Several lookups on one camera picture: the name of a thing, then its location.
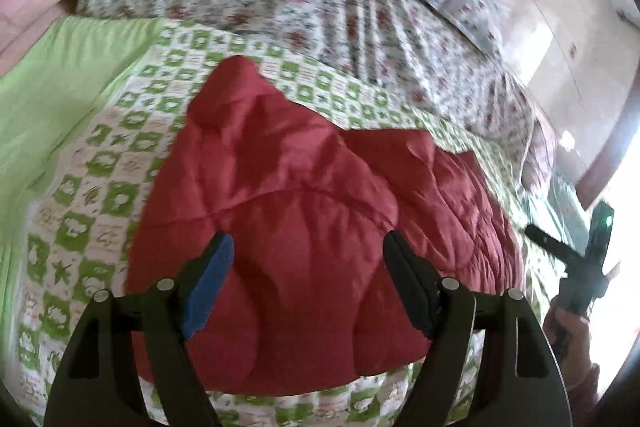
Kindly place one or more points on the red quilted jacket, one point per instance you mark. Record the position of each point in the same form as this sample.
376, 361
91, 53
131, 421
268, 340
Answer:
310, 217

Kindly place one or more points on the person's right hand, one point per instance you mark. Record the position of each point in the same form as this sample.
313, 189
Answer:
570, 337

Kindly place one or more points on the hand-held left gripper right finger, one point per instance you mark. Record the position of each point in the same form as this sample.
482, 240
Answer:
410, 277

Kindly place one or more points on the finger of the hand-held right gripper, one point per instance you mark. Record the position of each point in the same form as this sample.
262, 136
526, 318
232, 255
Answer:
545, 241

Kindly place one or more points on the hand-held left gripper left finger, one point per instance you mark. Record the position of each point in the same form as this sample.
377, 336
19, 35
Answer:
210, 287

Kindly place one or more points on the green patterned bed sheet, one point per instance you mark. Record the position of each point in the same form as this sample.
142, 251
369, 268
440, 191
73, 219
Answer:
100, 167

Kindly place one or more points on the pink floral cloth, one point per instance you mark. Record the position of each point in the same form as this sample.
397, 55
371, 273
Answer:
537, 157

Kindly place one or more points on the person's right forearm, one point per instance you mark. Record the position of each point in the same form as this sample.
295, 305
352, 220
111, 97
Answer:
585, 387

